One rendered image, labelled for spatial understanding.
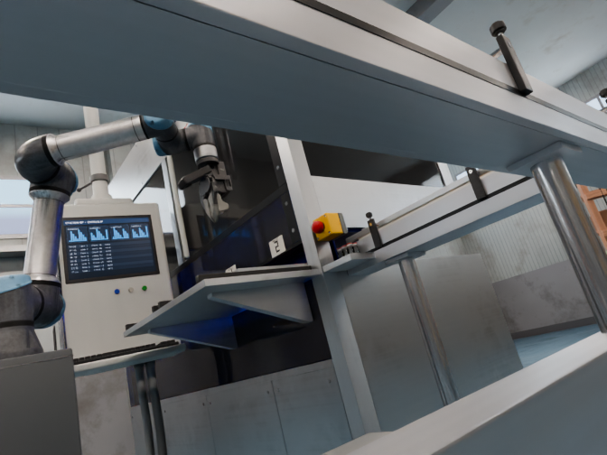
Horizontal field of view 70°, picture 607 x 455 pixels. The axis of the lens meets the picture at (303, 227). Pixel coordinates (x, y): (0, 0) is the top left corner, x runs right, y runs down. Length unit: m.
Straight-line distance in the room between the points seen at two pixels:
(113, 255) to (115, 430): 3.18
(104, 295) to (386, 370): 1.28
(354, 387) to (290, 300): 0.32
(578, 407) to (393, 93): 0.34
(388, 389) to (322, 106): 1.16
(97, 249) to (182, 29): 1.93
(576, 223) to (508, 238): 8.31
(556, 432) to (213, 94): 0.40
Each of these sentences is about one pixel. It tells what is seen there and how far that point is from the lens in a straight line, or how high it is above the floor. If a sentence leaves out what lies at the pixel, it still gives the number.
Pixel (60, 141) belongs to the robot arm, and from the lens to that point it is 1.46.
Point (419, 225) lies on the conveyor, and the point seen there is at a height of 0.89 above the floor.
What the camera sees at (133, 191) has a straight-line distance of 2.91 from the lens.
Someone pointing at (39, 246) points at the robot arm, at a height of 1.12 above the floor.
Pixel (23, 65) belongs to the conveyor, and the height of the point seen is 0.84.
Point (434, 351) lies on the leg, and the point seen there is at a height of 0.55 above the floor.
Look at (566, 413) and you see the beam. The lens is 0.49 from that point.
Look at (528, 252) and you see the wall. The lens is 8.94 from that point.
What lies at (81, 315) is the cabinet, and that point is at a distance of 2.13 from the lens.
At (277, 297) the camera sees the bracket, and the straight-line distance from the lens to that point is 1.38.
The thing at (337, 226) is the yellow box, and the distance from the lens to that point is 1.37.
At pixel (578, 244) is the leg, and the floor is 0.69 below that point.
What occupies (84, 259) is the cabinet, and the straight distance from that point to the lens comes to 2.19.
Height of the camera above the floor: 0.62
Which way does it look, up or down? 16 degrees up
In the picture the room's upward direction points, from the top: 15 degrees counter-clockwise
